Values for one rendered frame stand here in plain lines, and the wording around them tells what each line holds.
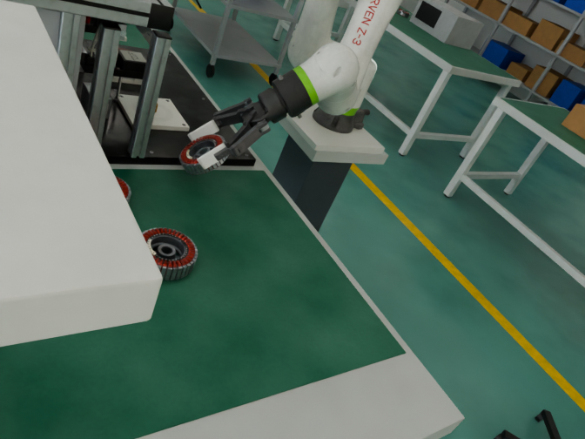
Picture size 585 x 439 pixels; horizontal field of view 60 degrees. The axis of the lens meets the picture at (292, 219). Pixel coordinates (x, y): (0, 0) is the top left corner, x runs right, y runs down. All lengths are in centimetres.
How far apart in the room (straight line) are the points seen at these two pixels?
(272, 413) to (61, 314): 58
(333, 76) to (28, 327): 96
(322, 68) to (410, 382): 66
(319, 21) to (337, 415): 114
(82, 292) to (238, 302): 69
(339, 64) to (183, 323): 63
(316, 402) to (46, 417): 39
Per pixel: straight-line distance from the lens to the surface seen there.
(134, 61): 128
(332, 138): 166
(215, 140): 117
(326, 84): 114
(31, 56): 47
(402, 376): 99
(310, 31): 163
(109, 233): 29
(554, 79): 742
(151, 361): 81
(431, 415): 97
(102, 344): 82
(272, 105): 113
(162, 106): 142
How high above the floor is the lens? 139
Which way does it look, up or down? 32 degrees down
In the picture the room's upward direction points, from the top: 25 degrees clockwise
